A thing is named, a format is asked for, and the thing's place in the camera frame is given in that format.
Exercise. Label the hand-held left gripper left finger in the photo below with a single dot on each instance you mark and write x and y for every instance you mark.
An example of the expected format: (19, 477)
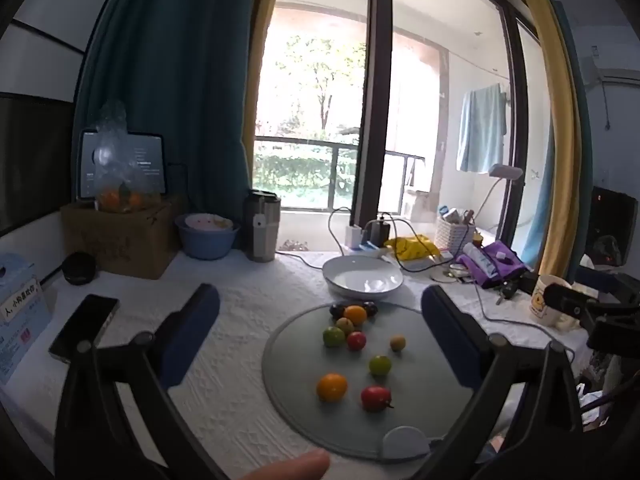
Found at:
(192, 332)

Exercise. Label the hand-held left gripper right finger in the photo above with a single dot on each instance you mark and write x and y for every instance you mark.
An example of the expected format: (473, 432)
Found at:
(450, 332)

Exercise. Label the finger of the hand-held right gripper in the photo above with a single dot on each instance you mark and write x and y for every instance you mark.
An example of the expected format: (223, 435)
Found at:
(600, 276)
(565, 296)

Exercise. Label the tan longan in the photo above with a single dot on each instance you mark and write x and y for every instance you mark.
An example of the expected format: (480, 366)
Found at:
(344, 325)
(397, 343)

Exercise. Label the green fruit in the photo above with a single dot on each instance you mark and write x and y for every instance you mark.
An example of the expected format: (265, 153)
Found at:
(331, 336)
(380, 365)

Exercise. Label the red tomato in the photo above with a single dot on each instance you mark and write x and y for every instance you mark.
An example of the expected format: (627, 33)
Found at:
(375, 398)
(356, 340)

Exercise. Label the small orange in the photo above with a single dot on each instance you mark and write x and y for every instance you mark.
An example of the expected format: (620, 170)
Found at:
(355, 314)

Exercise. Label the white plate with dark rim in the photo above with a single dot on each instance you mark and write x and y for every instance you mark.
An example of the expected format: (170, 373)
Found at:
(360, 275)

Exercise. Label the large orange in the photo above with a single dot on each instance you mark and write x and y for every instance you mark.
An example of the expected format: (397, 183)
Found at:
(332, 386)

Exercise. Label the person's left hand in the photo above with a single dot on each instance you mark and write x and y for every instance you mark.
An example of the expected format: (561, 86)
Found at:
(295, 466)

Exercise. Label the white mug with yellow print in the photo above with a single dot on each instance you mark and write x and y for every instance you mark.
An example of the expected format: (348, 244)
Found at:
(547, 300)

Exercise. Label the bunch of keys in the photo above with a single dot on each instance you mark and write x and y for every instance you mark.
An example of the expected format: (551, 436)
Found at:
(507, 291)

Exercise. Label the purple pouch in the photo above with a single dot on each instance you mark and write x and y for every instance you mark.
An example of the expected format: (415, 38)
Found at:
(505, 260)

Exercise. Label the white blue tube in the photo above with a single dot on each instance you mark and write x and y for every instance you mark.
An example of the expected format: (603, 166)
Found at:
(480, 260)

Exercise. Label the white quilted tablecloth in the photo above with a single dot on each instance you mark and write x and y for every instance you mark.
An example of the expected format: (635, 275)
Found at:
(225, 410)

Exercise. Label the blue bowl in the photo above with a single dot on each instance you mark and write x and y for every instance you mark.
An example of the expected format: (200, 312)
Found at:
(205, 245)

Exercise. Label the yellow plastic bag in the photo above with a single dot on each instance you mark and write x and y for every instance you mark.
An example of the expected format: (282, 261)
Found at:
(412, 247)

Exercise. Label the white woven basket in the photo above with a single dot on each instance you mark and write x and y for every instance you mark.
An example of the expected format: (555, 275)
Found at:
(455, 237)

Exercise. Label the black smartphone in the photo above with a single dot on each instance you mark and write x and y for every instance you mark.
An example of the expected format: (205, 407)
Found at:
(82, 327)

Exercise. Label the pink bowl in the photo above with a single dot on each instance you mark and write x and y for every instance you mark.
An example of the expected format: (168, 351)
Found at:
(205, 222)

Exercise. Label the white power strip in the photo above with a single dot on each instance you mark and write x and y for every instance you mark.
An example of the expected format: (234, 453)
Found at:
(367, 249)

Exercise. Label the brown cardboard box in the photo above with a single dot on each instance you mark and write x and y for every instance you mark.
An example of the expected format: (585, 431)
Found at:
(120, 240)

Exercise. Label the grey round mat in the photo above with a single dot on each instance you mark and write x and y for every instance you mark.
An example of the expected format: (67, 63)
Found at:
(300, 385)

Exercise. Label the white round lid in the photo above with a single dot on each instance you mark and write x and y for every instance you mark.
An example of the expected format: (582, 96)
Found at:
(402, 442)

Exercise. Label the white desk lamp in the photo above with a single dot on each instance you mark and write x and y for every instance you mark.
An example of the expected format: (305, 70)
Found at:
(505, 171)

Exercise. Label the black charger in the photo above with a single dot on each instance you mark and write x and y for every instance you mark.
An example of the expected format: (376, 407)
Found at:
(380, 231)

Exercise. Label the white charger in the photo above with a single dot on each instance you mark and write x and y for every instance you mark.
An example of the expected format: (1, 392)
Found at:
(355, 235)

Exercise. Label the white air conditioner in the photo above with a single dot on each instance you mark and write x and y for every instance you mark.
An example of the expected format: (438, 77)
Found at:
(620, 76)

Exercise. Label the yellow curtain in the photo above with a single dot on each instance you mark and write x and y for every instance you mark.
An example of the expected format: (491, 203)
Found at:
(260, 35)
(560, 85)

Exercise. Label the light blue hanging towel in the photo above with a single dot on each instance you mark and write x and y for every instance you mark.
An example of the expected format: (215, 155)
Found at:
(480, 130)

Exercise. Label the clear bag of oranges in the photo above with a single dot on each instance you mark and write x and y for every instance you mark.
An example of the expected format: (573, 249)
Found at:
(120, 180)

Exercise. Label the blue printed carton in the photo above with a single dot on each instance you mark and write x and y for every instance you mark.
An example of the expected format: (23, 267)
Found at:
(20, 320)

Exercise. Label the balcony railing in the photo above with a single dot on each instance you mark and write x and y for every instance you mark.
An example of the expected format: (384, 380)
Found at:
(300, 140)

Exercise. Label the dark door frame post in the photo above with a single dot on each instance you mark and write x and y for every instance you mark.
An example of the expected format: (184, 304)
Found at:
(372, 85)

